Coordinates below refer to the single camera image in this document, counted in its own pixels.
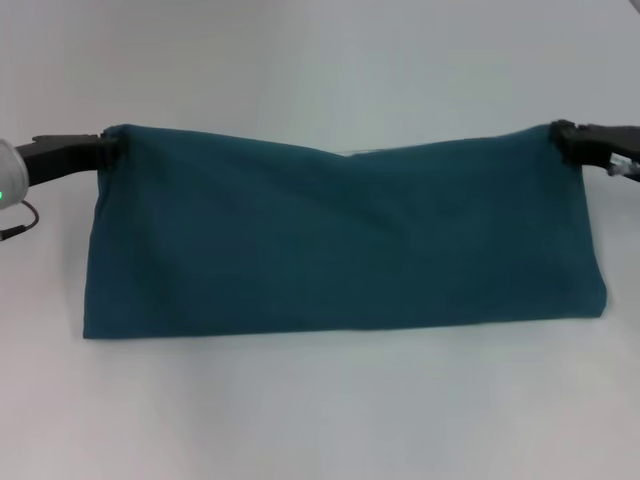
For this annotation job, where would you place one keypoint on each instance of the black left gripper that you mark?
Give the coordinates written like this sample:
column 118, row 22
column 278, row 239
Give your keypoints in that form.
column 60, row 157

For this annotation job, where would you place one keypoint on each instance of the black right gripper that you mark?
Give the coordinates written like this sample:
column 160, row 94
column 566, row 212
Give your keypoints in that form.
column 605, row 142

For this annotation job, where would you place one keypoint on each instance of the teal blue shirt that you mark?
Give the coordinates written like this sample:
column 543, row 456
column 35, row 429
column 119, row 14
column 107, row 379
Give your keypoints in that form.
column 350, row 240

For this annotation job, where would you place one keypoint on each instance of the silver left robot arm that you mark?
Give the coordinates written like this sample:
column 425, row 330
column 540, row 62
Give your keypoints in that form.
column 12, row 175

